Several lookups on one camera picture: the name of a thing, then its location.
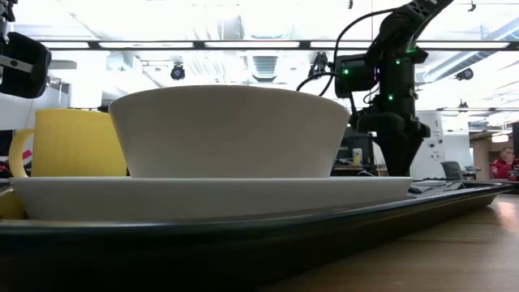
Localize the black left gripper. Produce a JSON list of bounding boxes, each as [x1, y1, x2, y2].
[[0, 31, 53, 100]]

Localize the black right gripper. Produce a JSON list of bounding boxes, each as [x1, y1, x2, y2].
[[355, 109, 431, 177]]

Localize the yellow plastic cup with handle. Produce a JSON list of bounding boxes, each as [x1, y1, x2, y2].
[[7, 108, 129, 178]]

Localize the beige ceramic bowl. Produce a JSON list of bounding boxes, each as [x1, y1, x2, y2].
[[108, 84, 351, 178]]

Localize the white round plate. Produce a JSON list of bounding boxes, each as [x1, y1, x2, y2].
[[8, 175, 414, 223]]

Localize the black plastic serving tray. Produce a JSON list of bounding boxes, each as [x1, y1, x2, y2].
[[0, 179, 515, 292]]

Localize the white tower appliance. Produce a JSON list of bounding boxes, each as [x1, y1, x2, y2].
[[411, 111, 446, 180]]

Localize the black computer monitor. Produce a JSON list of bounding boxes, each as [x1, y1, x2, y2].
[[336, 129, 376, 165]]

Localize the small grey office chair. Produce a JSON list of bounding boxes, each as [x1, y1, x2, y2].
[[440, 160, 466, 181]]

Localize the seated person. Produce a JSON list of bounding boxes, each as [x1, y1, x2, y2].
[[489, 145, 519, 182]]

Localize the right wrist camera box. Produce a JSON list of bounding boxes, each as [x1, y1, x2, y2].
[[333, 53, 377, 100]]

